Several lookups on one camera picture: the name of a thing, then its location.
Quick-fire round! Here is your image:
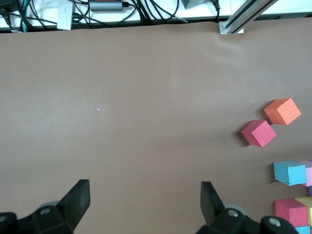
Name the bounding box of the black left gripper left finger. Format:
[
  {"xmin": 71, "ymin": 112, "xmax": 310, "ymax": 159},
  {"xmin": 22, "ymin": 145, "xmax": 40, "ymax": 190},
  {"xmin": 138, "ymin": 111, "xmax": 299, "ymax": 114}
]
[{"xmin": 0, "ymin": 179, "xmax": 91, "ymax": 234}]

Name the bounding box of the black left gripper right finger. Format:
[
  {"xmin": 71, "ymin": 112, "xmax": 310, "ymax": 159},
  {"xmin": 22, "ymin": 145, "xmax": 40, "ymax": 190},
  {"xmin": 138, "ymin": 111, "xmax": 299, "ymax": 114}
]
[{"xmin": 195, "ymin": 181, "xmax": 303, "ymax": 234}]

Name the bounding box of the crimson foam cube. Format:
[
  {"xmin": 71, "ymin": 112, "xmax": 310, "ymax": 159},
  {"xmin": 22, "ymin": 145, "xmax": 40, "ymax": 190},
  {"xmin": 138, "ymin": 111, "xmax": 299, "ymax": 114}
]
[
  {"xmin": 240, "ymin": 119, "xmax": 277, "ymax": 148},
  {"xmin": 275, "ymin": 198, "xmax": 309, "ymax": 228}
]

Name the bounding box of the yellow foam cube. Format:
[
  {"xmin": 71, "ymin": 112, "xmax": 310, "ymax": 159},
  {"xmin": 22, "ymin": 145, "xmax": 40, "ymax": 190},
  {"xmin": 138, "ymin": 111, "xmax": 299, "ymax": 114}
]
[{"xmin": 293, "ymin": 196, "xmax": 312, "ymax": 226}]

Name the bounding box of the pink foam cube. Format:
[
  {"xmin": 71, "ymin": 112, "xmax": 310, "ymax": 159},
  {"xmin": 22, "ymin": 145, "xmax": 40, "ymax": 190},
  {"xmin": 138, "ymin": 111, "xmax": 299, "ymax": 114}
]
[{"xmin": 298, "ymin": 159, "xmax": 312, "ymax": 187}]

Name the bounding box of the orange foam cube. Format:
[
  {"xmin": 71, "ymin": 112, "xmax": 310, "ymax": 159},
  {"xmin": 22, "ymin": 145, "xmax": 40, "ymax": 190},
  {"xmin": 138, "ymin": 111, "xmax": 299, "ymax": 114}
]
[{"xmin": 263, "ymin": 97, "xmax": 302, "ymax": 126}]

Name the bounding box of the grey power adapter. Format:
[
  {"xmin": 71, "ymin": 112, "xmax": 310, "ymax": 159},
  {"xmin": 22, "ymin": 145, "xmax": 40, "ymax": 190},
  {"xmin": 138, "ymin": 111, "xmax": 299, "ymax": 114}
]
[{"xmin": 88, "ymin": 0, "xmax": 129, "ymax": 13}]

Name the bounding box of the teal cable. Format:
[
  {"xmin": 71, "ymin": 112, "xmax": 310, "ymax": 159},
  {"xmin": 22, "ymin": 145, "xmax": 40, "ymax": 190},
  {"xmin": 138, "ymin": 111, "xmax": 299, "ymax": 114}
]
[{"xmin": 19, "ymin": 0, "xmax": 28, "ymax": 33}]

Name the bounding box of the black cable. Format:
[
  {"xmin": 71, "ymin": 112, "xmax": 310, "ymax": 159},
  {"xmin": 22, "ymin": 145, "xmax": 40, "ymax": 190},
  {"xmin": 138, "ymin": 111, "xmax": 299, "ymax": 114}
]
[
  {"xmin": 24, "ymin": 0, "xmax": 59, "ymax": 31},
  {"xmin": 209, "ymin": 0, "xmax": 220, "ymax": 23},
  {"xmin": 129, "ymin": 0, "xmax": 190, "ymax": 25}
]

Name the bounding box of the aluminium frame post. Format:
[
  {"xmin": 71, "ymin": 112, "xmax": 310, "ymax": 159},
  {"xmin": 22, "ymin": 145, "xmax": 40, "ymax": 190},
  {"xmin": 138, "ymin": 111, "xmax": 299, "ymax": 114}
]
[{"xmin": 228, "ymin": 0, "xmax": 278, "ymax": 34}]

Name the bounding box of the silver metal bracket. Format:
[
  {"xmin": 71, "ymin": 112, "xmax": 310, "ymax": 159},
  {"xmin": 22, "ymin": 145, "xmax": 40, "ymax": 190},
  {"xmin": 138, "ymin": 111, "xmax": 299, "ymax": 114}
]
[{"xmin": 181, "ymin": 0, "xmax": 213, "ymax": 11}]

